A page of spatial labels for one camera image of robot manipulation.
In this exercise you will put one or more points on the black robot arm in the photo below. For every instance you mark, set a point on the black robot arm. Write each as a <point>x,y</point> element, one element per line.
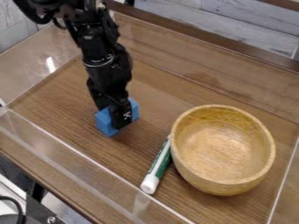
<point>86,19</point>

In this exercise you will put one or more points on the light brown wooden bowl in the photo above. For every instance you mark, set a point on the light brown wooden bowl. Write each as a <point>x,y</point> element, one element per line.
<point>223,149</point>

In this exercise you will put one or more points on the black metal bracket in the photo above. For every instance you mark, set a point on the black metal bracket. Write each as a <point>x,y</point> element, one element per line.
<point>38,214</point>

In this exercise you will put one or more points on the blue rectangular block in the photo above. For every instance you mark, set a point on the blue rectangular block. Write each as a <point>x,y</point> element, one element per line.
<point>103,120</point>

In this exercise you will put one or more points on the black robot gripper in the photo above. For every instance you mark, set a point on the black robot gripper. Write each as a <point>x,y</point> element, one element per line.
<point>110,72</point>

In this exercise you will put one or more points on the green and white marker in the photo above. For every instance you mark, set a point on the green and white marker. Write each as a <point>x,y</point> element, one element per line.
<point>158,168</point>

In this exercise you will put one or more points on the clear acrylic tray wall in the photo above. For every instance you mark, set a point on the clear acrylic tray wall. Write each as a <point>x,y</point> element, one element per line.
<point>94,171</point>

